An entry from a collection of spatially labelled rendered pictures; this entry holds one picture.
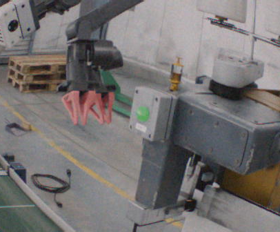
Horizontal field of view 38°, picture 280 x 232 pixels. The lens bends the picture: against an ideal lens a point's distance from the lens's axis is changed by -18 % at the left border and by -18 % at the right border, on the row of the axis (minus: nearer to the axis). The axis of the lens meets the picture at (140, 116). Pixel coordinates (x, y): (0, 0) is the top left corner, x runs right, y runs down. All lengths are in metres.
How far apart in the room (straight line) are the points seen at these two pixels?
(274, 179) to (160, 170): 0.34
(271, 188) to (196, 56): 6.83
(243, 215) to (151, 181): 0.26
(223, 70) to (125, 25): 8.32
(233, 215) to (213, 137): 0.27
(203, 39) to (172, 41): 0.76
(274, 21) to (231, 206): 0.50
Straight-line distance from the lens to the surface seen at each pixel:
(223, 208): 1.11
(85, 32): 1.17
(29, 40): 9.15
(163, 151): 1.00
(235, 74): 1.04
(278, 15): 1.12
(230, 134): 0.88
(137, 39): 9.01
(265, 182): 1.18
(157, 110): 0.94
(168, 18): 8.43
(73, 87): 1.12
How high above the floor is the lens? 1.52
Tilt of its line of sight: 14 degrees down
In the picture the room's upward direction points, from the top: 10 degrees clockwise
